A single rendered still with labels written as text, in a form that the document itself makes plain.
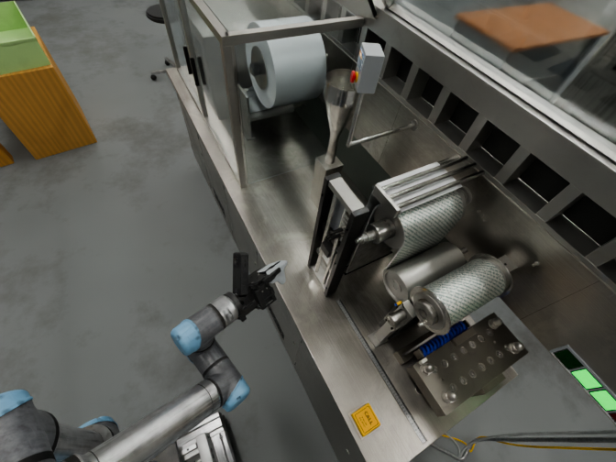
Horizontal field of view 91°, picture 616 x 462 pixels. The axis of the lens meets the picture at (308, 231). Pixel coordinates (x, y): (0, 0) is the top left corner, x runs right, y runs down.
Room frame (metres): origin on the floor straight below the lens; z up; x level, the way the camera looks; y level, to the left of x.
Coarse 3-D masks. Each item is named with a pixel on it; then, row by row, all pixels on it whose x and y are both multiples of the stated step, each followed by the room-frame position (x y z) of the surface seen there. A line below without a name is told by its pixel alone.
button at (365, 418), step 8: (360, 408) 0.12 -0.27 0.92; (368, 408) 0.13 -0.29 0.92; (352, 416) 0.10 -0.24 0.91; (360, 416) 0.10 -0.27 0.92; (368, 416) 0.10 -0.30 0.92; (376, 416) 0.11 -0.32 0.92; (360, 424) 0.08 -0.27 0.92; (368, 424) 0.08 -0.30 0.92; (376, 424) 0.08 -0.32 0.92; (360, 432) 0.06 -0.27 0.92; (368, 432) 0.06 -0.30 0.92
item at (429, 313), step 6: (420, 300) 0.38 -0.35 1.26; (426, 300) 0.38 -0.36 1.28; (414, 306) 0.37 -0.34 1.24; (420, 306) 0.36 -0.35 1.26; (426, 306) 0.35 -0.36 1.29; (432, 306) 0.35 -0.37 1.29; (420, 312) 0.35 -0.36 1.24; (426, 312) 0.34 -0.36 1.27; (432, 312) 0.34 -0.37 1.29; (420, 318) 0.34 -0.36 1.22; (426, 318) 0.34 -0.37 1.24; (432, 318) 0.33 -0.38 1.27; (426, 324) 0.32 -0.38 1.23; (432, 324) 0.32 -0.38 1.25
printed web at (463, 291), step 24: (456, 192) 0.68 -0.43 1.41; (408, 216) 0.56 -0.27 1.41; (432, 216) 0.59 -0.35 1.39; (456, 216) 0.63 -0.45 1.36; (408, 240) 0.51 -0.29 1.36; (432, 240) 0.60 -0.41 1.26; (360, 264) 0.66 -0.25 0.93; (480, 264) 0.51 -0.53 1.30; (432, 288) 0.41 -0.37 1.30; (456, 288) 0.41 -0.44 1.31; (480, 288) 0.42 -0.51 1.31; (504, 288) 0.45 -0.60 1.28; (456, 312) 0.35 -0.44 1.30
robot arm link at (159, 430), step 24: (216, 360) 0.14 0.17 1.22; (216, 384) 0.09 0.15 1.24; (240, 384) 0.10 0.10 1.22; (168, 408) 0.02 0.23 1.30; (192, 408) 0.03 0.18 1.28; (216, 408) 0.04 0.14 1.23; (120, 432) -0.03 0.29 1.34; (144, 432) -0.02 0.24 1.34; (168, 432) -0.02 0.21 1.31; (72, 456) -0.07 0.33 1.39; (96, 456) -0.06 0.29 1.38; (120, 456) -0.06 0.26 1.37; (144, 456) -0.06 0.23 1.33
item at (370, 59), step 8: (360, 48) 0.85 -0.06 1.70; (368, 48) 0.83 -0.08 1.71; (376, 48) 0.83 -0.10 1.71; (360, 56) 0.83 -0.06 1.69; (368, 56) 0.79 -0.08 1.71; (376, 56) 0.79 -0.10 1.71; (384, 56) 0.80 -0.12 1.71; (360, 64) 0.81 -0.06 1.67; (368, 64) 0.79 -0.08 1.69; (376, 64) 0.79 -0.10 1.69; (352, 72) 0.82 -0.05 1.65; (360, 72) 0.79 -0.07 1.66; (368, 72) 0.79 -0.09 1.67; (376, 72) 0.79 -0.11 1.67; (352, 80) 0.81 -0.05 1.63; (360, 80) 0.79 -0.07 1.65; (368, 80) 0.79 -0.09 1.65; (376, 80) 0.80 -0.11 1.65; (360, 88) 0.79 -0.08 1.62; (368, 88) 0.79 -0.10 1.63
